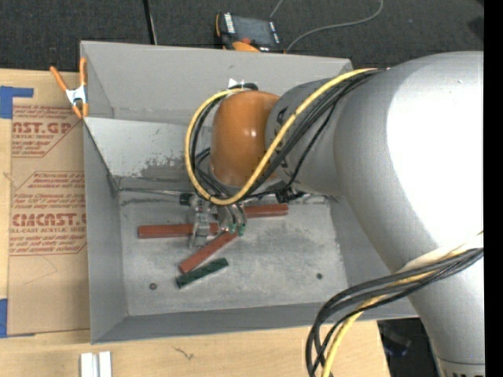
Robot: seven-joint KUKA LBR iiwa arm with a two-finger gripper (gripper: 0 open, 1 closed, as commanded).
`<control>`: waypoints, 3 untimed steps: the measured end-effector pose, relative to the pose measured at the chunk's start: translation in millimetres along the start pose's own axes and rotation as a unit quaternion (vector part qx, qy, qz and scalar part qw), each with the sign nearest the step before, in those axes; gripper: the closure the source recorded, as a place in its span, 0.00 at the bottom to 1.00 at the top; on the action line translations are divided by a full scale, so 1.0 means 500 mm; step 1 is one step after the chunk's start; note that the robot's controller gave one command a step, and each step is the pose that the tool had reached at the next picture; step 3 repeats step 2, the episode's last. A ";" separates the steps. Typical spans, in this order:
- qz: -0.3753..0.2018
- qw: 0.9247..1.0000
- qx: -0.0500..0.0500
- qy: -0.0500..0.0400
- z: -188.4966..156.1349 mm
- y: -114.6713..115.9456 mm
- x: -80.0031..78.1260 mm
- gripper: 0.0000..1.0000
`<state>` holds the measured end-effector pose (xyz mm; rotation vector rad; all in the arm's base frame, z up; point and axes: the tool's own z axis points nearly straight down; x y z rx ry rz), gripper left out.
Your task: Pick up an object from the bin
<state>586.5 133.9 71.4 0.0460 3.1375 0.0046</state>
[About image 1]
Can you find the grey metal bin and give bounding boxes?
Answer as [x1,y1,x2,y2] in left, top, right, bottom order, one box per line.
[79,40,418,345]

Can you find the brown cardboard board red print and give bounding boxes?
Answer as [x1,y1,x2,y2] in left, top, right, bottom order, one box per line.
[0,68,92,339]

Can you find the dark green flat block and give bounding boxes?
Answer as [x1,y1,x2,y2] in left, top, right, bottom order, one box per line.
[174,257,229,289]

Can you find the red-brown flat block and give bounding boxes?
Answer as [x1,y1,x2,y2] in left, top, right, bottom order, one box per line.
[137,222,219,240]
[243,203,290,218]
[178,230,239,275]

